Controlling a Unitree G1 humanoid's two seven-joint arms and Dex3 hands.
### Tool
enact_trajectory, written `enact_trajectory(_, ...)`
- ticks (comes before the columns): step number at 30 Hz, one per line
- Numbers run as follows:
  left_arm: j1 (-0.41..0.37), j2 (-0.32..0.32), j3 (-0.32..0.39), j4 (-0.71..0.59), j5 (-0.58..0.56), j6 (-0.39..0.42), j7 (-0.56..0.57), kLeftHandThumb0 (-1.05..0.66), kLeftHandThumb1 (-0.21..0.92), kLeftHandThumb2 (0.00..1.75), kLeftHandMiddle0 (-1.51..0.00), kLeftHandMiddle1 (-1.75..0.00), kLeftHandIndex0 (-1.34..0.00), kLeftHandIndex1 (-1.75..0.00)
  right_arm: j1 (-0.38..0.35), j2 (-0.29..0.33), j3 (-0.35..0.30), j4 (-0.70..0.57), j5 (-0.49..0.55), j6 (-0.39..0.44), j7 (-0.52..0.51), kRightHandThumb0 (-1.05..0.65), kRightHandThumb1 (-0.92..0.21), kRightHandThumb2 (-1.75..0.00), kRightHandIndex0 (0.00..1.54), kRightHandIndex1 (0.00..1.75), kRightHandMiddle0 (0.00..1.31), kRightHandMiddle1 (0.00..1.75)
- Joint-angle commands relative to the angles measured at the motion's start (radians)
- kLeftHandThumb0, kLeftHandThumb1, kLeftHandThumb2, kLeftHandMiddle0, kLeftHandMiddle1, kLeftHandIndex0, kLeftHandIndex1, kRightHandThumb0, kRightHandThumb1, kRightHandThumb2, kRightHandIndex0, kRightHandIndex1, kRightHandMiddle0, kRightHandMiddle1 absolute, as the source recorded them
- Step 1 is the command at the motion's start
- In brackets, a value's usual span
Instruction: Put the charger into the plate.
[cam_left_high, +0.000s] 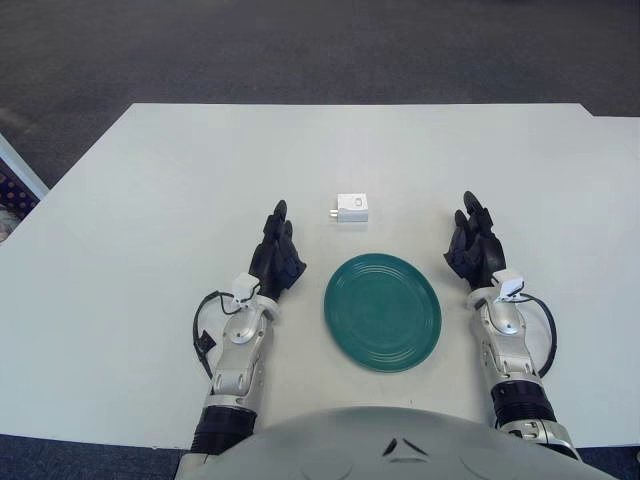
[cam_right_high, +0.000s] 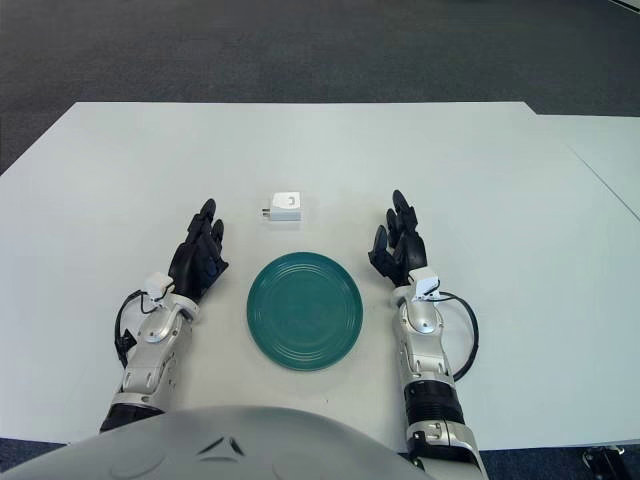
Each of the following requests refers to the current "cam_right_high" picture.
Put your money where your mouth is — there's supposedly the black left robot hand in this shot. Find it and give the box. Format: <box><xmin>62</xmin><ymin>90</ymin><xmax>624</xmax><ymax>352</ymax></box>
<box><xmin>167</xmin><ymin>198</ymin><xmax>231</xmax><ymax>305</ymax></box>

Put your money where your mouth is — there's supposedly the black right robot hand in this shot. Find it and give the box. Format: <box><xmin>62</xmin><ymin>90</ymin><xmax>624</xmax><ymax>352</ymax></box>
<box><xmin>367</xmin><ymin>189</ymin><xmax>430</xmax><ymax>289</ymax></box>

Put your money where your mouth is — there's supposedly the white charger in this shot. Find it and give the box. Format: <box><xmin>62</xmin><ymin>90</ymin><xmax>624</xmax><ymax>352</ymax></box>
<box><xmin>258</xmin><ymin>190</ymin><xmax>304</xmax><ymax>225</ymax></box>

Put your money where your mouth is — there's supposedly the teal green plate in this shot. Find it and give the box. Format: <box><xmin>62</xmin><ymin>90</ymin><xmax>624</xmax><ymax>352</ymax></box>
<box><xmin>246</xmin><ymin>252</ymin><xmax>365</xmax><ymax>372</ymax></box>

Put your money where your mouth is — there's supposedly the right wrist white connector box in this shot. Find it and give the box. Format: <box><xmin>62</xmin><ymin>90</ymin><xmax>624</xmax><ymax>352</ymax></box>
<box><xmin>408</xmin><ymin>268</ymin><xmax>442</xmax><ymax>303</ymax></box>

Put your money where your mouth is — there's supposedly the wrist white connector box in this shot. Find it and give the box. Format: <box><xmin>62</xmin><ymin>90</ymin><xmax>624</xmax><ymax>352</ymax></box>
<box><xmin>408</xmin><ymin>268</ymin><xmax>442</xmax><ymax>303</ymax></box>
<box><xmin>142</xmin><ymin>272</ymin><xmax>174</xmax><ymax>301</ymax></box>

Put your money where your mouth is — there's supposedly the left wrist white connector box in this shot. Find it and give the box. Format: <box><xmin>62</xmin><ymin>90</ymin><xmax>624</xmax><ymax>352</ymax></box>
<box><xmin>142</xmin><ymin>272</ymin><xmax>174</xmax><ymax>301</ymax></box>

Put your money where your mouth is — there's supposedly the silver robot torso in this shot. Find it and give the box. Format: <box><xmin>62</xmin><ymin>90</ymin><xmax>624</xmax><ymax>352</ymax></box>
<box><xmin>0</xmin><ymin>405</ymin><xmax>426</xmax><ymax>480</ymax></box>

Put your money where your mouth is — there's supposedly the black metal stand base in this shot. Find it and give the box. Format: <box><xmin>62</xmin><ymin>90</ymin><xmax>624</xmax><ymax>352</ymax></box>
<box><xmin>582</xmin><ymin>444</ymin><xmax>629</xmax><ymax>480</ymax></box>

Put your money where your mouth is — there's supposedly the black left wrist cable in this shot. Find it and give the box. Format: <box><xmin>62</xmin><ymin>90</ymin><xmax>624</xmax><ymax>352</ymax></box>
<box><xmin>113</xmin><ymin>289</ymin><xmax>151</xmax><ymax>371</ymax></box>

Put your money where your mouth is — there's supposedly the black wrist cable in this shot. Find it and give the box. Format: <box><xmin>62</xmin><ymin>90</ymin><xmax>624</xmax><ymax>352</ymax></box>
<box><xmin>113</xmin><ymin>289</ymin><xmax>151</xmax><ymax>371</ymax></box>
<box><xmin>432</xmin><ymin>291</ymin><xmax>480</xmax><ymax>380</ymax></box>

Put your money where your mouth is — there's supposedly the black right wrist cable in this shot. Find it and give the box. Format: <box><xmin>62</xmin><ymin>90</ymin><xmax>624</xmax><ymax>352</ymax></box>
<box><xmin>432</xmin><ymin>291</ymin><xmax>480</xmax><ymax>380</ymax></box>

